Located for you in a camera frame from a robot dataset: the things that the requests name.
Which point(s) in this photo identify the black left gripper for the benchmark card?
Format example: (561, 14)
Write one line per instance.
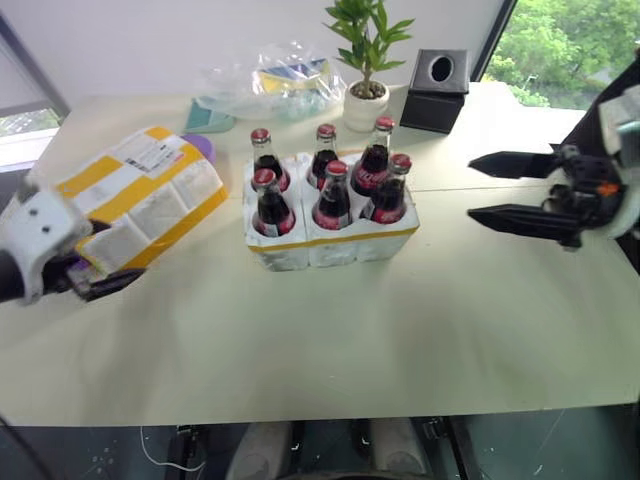
(62, 274)

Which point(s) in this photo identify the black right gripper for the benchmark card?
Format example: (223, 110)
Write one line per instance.
(587, 187)

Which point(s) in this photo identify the white foam box yellow tape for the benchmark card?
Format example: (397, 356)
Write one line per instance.
(150, 200)

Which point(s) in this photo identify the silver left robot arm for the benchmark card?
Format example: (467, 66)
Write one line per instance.
(9, 277)

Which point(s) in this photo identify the black leather tissue box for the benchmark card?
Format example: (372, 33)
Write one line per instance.
(432, 102)

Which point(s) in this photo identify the cola glass bottle red cap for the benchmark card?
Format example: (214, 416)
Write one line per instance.
(272, 210)
(269, 162)
(371, 167)
(332, 202)
(324, 160)
(390, 200)

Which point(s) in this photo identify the white foam crate yellow tape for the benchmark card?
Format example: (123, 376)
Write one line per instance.
(330, 245)

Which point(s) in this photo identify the purple round lid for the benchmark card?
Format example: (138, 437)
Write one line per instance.
(204, 147)

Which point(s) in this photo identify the green plant in white pot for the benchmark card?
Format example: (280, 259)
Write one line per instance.
(366, 102)

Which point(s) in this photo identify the clear plastic bag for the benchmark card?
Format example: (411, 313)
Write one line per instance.
(240, 95)

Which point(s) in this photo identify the yellow blue packet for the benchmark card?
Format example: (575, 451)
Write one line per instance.
(290, 75)

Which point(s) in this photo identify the grey rounded shape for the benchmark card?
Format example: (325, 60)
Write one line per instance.
(397, 447)

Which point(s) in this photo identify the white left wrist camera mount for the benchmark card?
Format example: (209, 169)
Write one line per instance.
(42, 225)

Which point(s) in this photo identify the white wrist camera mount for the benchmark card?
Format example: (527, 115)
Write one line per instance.
(622, 117)
(42, 225)

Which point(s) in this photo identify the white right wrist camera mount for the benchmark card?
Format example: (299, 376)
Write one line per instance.
(622, 117)

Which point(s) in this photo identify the black window frame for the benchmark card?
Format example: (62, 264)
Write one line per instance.
(492, 42)

